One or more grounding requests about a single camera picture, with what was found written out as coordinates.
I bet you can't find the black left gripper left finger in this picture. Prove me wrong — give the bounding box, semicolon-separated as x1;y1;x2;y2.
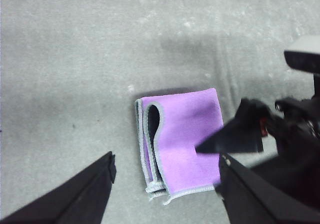
0;151;117;224

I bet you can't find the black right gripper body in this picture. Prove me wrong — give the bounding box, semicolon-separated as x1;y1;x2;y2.
265;96;320;171

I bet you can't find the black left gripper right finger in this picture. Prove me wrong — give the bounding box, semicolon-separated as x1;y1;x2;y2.
215;152;320;224

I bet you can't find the purple towel with grey hem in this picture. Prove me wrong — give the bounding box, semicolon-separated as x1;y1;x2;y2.
134;87;225;206

